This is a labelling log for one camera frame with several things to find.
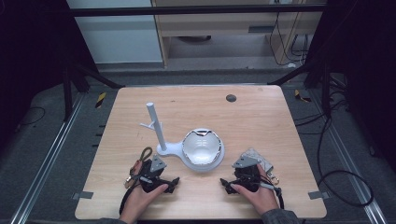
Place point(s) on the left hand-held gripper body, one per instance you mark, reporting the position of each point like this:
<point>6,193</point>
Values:
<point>149,179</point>

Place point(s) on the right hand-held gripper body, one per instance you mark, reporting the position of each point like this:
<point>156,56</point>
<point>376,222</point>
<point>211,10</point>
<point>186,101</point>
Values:
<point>246,174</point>

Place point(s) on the person's left hand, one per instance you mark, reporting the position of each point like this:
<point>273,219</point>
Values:
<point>140,199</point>

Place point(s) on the person's right hand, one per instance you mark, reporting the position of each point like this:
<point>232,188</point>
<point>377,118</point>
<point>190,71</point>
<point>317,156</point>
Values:
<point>260,196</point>

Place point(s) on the white bowl with silver rim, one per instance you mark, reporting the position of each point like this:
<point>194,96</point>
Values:
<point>201,146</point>

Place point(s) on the white stand with pole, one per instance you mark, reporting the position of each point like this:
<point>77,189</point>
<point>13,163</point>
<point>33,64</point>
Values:
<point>160,137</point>

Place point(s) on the grey tape strip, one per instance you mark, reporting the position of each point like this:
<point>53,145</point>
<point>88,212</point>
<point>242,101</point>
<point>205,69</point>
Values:
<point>318,195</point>
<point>83,195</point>

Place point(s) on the round grey table grommet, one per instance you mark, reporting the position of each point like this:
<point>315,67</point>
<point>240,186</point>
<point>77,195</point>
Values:
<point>231,98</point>

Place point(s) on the yellow black floor tape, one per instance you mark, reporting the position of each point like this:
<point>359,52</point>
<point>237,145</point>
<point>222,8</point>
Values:
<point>100,100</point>
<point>300,96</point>

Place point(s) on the black metal stand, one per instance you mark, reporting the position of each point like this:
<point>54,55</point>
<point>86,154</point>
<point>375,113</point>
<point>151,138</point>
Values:
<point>67,93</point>
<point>326,90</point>

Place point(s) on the white cabinet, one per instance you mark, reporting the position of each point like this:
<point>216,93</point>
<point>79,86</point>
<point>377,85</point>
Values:
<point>121,40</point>

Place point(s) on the wooden desk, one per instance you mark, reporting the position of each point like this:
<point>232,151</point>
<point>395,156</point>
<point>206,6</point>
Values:
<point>218,26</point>

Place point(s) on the dark curtain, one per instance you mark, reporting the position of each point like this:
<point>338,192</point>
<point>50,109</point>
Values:
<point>31,62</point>
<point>364,62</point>

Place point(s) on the black horizontal bar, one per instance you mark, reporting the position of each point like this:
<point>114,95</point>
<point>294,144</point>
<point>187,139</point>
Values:
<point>186,10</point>

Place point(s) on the aluminium floor rail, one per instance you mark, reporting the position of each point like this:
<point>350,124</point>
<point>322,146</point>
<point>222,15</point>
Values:
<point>348,161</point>
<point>46,158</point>

